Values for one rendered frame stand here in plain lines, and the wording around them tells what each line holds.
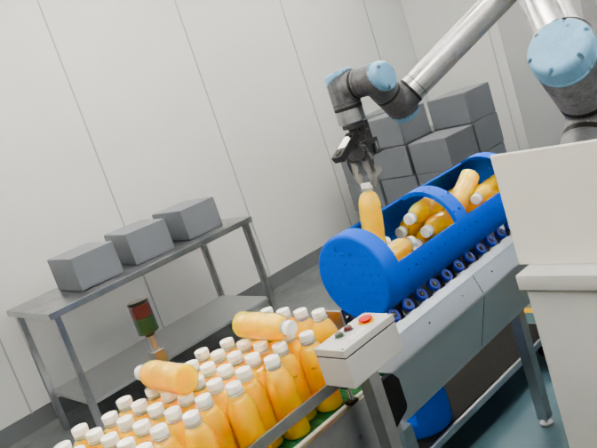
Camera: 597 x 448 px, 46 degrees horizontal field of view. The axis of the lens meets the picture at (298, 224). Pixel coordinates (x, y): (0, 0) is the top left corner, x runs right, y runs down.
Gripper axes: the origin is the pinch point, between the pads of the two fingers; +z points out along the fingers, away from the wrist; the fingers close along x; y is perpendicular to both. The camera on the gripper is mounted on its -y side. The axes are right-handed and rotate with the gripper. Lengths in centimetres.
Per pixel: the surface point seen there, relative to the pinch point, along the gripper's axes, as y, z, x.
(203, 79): 211, -63, 332
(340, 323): -33.0, 31.9, -4.0
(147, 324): -71, 14, 33
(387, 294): -18.6, 29.5, -11.7
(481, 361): 95, 118, 49
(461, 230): 22.3, 25.2, -13.8
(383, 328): -47, 25, -34
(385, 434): -54, 51, -30
